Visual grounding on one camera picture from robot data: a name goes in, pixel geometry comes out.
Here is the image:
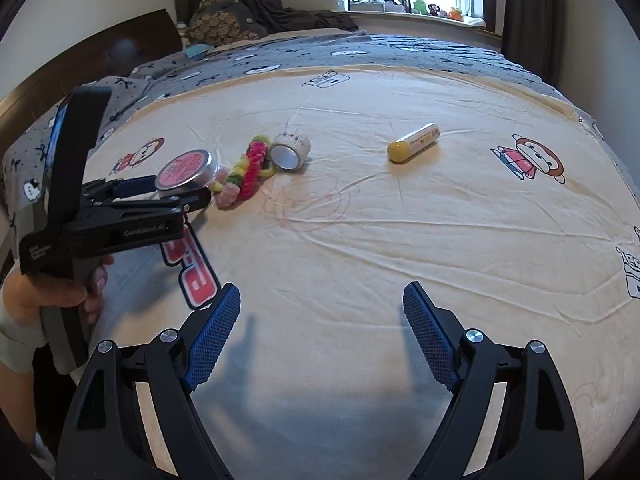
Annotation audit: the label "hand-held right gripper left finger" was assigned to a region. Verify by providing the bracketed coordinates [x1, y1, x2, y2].
[55, 282, 242, 480]

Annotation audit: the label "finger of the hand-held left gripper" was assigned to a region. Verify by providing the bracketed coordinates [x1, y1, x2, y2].
[82, 174, 161, 202]
[80, 187, 214, 217]

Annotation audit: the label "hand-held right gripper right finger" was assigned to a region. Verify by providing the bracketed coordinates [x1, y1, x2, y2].
[402, 281, 586, 480]

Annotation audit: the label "round silver tin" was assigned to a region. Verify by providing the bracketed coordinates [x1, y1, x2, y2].
[154, 149, 221, 200]

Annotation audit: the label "person's left hand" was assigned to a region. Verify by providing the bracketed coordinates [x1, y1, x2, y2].
[0, 255, 115, 326]

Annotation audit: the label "colourful knitted hair scrunchie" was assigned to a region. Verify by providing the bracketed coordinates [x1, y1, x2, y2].
[212, 134, 276, 211]

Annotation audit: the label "cream cartoon printed blanket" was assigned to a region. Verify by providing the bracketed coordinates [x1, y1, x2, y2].
[80, 65, 640, 480]

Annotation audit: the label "dark wooden headboard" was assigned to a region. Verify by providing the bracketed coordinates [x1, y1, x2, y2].
[0, 8, 183, 126]

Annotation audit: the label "patterned tape roll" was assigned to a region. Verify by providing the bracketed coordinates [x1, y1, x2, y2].
[269, 130, 312, 171]

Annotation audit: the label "light grey shorts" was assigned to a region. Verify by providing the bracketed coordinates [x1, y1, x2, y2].
[0, 305, 71, 376]

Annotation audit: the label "brown patterned plush pillow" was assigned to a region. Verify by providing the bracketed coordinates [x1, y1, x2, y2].
[177, 0, 271, 46]

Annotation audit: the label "yellow capped white bottle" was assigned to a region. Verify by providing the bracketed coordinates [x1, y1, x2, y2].
[387, 122, 441, 163]

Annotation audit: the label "white sock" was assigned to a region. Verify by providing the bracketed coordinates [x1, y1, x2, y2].
[30, 432, 57, 478]

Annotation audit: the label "person's leg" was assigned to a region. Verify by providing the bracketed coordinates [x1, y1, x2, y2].
[0, 360, 43, 461]

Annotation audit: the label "grey cat printed blanket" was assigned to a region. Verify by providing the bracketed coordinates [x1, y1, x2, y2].
[0, 34, 571, 241]

